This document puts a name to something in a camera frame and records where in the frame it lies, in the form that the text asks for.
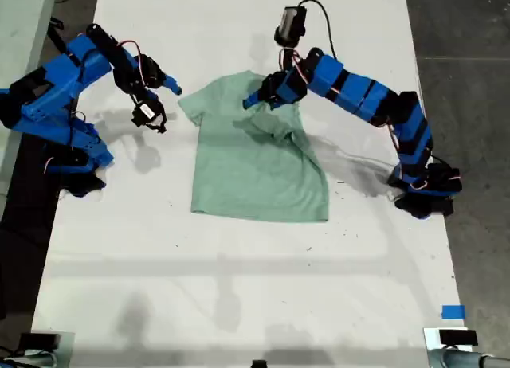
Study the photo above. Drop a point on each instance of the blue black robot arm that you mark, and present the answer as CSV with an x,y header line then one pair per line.
x,y
358,91
60,77

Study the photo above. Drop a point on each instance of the black camera box grey face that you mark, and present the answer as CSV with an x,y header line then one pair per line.
x,y
289,23

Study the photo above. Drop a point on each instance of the black stand leg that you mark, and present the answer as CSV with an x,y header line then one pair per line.
x,y
56,24

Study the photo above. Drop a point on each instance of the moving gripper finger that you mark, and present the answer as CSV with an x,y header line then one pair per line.
x,y
170,82
255,99

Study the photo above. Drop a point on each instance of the blue tape strip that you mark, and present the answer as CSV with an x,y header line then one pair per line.
x,y
453,312

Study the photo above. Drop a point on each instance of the black camera stalk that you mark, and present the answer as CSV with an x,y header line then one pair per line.
x,y
139,95
285,59

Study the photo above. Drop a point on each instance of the small black box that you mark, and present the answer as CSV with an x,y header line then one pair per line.
x,y
40,341
458,337
259,364

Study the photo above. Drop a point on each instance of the pale green T-shirt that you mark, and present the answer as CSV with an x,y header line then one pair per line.
x,y
247,177

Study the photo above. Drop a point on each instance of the pale side table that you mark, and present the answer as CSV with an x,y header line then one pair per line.
x,y
20,25

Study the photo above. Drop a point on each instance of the grey tube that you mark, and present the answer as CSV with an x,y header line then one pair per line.
x,y
470,359

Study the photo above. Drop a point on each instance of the black camera box white label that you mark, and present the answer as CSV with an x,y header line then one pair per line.
x,y
145,112

